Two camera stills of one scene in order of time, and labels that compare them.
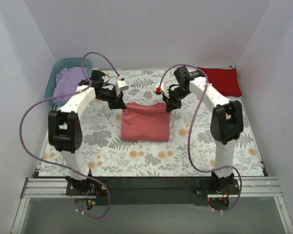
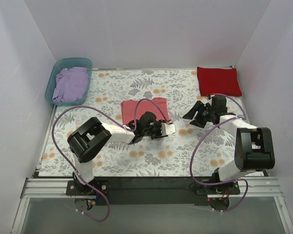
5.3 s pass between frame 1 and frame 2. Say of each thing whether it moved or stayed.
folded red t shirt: stayed
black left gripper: moved
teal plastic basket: stayed
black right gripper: moved
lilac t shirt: stayed
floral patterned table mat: stayed
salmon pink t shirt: moved
